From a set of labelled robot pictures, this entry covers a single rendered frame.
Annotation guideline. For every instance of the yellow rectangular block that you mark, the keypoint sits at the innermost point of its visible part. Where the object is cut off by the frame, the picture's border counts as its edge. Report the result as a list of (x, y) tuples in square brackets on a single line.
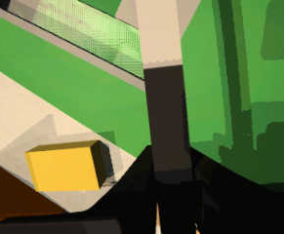
[(66, 166)]

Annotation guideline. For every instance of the green mat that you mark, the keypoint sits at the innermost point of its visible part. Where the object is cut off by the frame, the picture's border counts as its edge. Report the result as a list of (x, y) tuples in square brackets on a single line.
[(233, 66)]

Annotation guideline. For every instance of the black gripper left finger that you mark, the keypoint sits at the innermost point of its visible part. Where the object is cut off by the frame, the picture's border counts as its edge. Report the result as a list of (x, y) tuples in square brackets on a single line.
[(129, 207)]

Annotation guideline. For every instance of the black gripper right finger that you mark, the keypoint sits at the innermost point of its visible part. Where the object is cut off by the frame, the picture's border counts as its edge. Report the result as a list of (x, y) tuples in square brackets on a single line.
[(228, 203)]

